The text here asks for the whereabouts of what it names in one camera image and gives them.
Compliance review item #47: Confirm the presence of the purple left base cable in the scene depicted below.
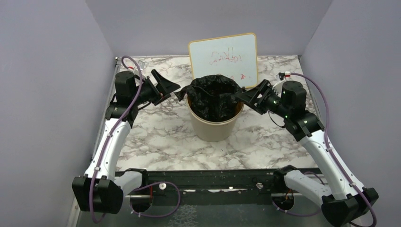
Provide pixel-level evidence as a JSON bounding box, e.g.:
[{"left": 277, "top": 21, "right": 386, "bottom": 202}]
[{"left": 129, "top": 182, "right": 182, "bottom": 218}]

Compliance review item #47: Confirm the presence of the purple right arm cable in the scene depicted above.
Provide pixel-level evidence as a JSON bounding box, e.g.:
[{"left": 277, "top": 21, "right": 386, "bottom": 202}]
[{"left": 289, "top": 72, "right": 377, "bottom": 227}]

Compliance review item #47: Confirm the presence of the black plastic trash bag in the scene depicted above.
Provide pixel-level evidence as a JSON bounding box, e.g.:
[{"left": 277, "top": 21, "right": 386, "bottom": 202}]
[{"left": 174, "top": 74, "right": 243, "bottom": 122}]

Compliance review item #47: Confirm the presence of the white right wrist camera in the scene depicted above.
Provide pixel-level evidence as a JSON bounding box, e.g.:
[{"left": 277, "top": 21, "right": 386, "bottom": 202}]
[{"left": 272, "top": 71, "right": 291, "bottom": 95}]

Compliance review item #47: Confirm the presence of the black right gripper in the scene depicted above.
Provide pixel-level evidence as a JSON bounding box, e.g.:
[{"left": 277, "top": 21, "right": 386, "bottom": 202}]
[{"left": 237, "top": 79, "right": 291, "bottom": 119}]

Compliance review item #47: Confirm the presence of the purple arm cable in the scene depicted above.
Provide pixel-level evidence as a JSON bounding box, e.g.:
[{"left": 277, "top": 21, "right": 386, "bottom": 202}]
[
  {"left": 88, "top": 55, "right": 143, "bottom": 224},
  {"left": 289, "top": 72, "right": 377, "bottom": 227}
]

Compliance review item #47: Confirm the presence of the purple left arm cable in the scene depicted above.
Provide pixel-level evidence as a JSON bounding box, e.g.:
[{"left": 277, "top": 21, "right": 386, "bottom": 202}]
[{"left": 88, "top": 55, "right": 143, "bottom": 224}]

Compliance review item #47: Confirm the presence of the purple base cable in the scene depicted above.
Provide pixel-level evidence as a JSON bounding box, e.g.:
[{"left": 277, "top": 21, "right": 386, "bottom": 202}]
[
  {"left": 129, "top": 182, "right": 182, "bottom": 218},
  {"left": 271, "top": 171, "right": 326, "bottom": 218}
]

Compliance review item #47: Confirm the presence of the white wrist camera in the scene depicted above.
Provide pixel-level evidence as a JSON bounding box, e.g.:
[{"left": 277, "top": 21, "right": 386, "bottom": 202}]
[
  {"left": 126, "top": 61, "right": 148, "bottom": 80},
  {"left": 272, "top": 71, "right": 291, "bottom": 95}
]

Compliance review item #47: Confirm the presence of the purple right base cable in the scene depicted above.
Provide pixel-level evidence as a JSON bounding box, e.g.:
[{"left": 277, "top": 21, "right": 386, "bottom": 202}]
[{"left": 271, "top": 171, "right": 326, "bottom": 218}]

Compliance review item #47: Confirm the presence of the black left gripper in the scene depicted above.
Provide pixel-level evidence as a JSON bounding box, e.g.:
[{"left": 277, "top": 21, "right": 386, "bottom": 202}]
[{"left": 131, "top": 69, "right": 181, "bottom": 105}]

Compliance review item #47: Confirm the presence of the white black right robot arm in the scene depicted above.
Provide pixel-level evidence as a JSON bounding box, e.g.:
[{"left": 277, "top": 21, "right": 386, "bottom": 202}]
[{"left": 235, "top": 80, "right": 378, "bottom": 227}]

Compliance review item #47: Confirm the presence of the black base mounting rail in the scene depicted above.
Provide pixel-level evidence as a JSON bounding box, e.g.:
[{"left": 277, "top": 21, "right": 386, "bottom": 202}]
[{"left": 144, "top": 169, "right": 288, "bottom": 206}]

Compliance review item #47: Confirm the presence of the yellow framed whiteboard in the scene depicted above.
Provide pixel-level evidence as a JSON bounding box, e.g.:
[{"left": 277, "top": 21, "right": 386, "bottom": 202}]
[{"left": 188, "top": 33, "right": 259, "bottom": 88}]

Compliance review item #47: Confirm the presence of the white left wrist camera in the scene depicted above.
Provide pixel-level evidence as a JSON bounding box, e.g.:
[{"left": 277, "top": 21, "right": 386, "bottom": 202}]
[{"left": 126, "top": 61, "right": 148, "bottom": 80}]

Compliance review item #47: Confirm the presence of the beige cylindrical trash bin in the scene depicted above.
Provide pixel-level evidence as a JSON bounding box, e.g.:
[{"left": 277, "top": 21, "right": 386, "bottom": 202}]
[{"left": 186, "top": 97, "right": 244, "bottom": 142}]

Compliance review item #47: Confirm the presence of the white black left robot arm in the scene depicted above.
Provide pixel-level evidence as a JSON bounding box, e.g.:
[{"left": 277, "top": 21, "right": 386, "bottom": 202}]
[{"left": 72, "top": 70, "right": 180, "bottom": 214}]

